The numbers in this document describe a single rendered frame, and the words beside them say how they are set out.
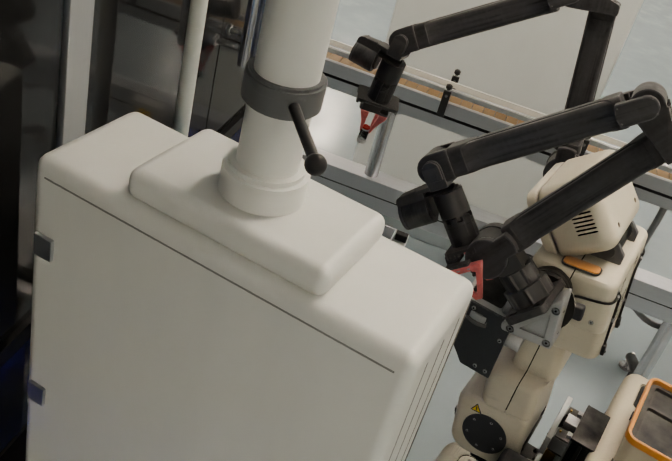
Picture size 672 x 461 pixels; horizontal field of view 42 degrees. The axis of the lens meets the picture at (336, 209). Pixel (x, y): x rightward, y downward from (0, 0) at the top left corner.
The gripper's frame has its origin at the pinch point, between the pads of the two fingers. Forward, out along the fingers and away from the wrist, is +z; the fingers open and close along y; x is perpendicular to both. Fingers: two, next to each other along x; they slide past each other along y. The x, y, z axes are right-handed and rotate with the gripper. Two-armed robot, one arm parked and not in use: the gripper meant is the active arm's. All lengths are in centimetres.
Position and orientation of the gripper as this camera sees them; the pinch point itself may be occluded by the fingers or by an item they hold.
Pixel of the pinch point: (365, 127)
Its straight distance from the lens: 213.1
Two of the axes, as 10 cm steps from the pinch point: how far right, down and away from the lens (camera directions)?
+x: -0.9, 6.1, -7.9
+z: -3.2, 7.3, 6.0
